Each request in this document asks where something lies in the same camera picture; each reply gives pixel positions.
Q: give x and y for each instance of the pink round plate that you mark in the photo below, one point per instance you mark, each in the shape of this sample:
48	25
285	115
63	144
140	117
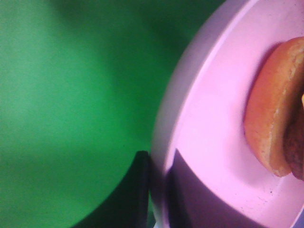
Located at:
201	115

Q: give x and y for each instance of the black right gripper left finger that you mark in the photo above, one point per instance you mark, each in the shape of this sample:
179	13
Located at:
127	205

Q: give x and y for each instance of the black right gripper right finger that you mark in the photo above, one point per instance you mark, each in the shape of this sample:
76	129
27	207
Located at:
191	204

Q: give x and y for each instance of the burger with lettuce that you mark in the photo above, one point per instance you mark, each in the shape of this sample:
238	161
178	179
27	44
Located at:
276	95

